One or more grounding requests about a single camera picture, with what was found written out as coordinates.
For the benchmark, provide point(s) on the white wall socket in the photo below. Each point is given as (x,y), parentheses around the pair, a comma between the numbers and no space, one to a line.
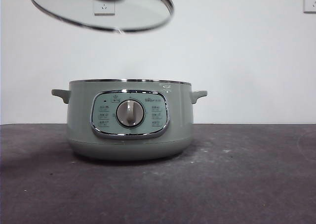
(104,8)
(310,2)

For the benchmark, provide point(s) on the glass lid with green knob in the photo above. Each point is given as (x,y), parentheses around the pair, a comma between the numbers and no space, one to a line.
(138,11)

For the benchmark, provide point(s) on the sage green electric cooking pot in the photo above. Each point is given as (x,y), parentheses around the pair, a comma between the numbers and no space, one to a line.
(79,125)

